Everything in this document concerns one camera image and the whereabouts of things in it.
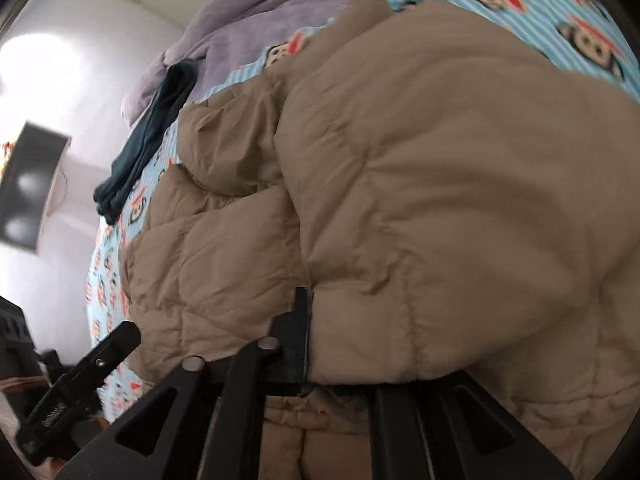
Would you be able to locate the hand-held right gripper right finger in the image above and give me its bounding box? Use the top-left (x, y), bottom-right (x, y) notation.
top-left (369, 372), bottom-right (574, 480)

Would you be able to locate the tan puffer jacket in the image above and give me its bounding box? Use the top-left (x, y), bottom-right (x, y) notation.
top-left (120, 0), bottom-right (640, 480)

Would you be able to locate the black furniture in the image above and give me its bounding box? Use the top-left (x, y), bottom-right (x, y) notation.
top-left (0, 297), bottom-right (37, 393)

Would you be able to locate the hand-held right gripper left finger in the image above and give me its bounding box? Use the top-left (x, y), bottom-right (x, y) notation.
top-left (55, 287), bottom-right (314, 480)

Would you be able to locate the blue striped monkey print sheet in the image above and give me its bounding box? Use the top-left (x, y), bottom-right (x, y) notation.
top-left (85, 0), bottom-right (633, 421)

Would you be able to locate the black wall screen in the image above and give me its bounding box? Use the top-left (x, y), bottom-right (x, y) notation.
top-left (0, 121), bottom-right (72, 256)

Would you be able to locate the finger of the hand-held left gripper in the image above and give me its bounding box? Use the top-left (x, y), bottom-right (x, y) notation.
top-left (50, 321), bottom-right (142, 396)

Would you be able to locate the dark teal folded garment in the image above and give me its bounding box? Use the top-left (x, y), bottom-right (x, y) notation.
top-left (94, 58), bottom-right (201, 226)

